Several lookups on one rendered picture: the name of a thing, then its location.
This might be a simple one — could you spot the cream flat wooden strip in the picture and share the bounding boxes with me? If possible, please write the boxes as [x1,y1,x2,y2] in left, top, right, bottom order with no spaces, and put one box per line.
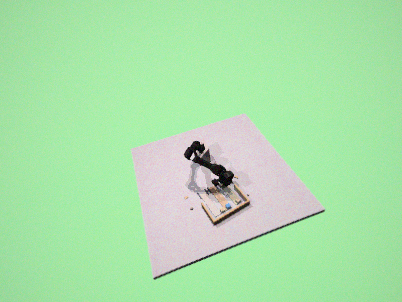
[199,192,209,200]

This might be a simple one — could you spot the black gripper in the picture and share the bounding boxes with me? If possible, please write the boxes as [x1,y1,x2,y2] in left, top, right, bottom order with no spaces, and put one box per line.
[212,171,234,187]

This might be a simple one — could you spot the orange strip with purple zigzag pattern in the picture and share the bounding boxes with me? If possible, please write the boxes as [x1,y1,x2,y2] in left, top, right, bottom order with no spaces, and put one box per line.
[209,186,219,195]

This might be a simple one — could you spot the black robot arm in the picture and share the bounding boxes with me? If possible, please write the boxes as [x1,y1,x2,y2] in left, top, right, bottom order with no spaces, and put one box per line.
[184,141,233,186]

